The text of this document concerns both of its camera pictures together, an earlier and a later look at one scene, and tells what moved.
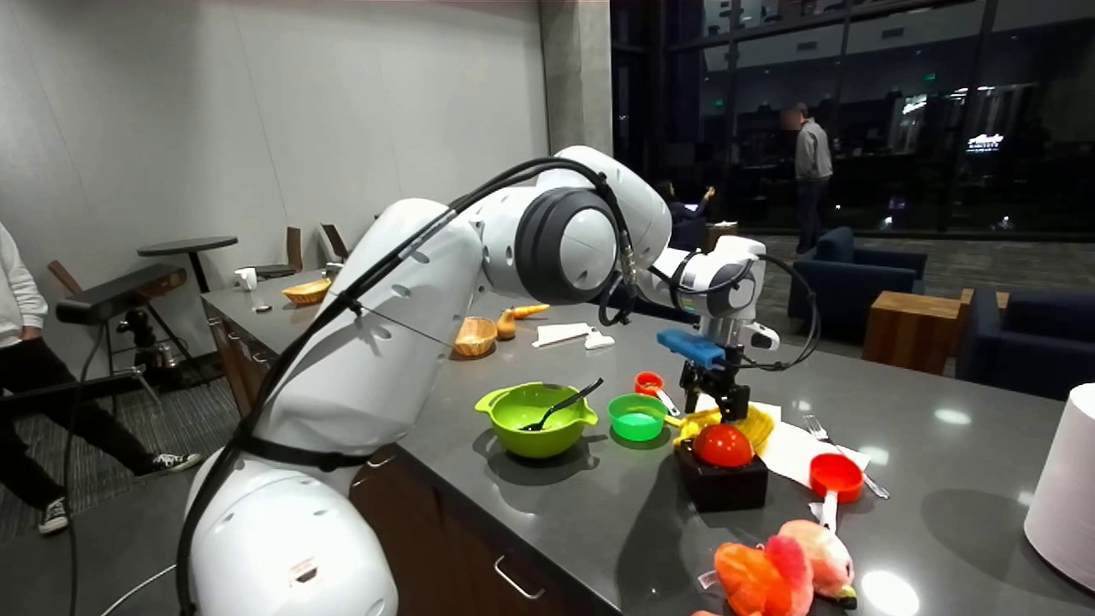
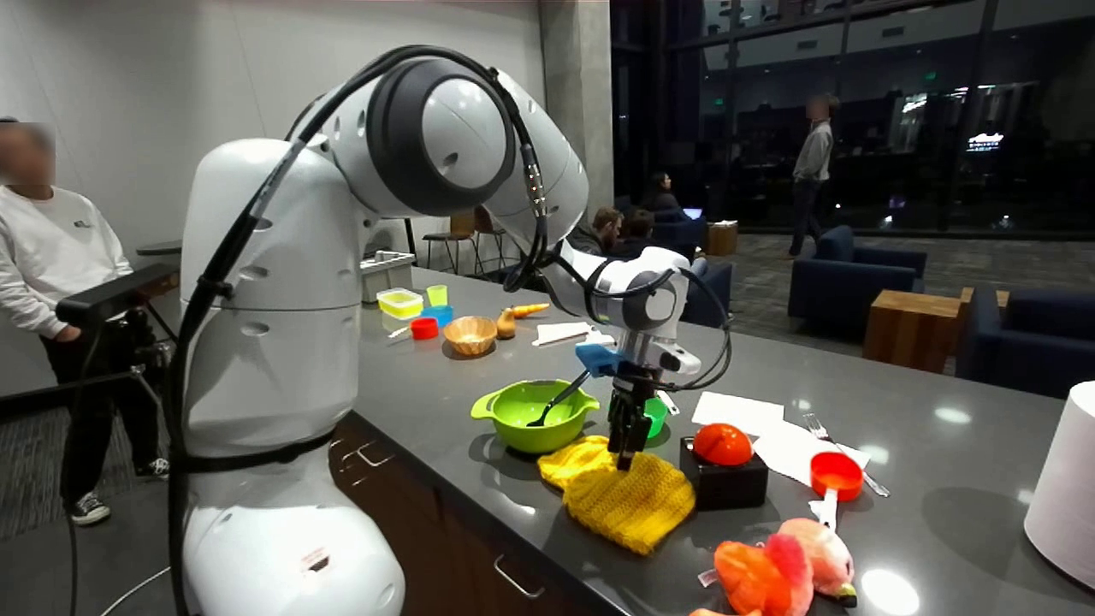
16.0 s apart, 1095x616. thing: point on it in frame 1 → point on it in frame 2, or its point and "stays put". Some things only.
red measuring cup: (838, 474) stays put
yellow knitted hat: (759, 422) → (636, 509)
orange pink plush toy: (793, 572) stays put
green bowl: (519, 409) stays put
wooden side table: (916, 331) stays put
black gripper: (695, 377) → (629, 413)
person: (40, 388) → (58, 244)
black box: (720, 486) stays put
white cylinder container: (1060, 523) stays put
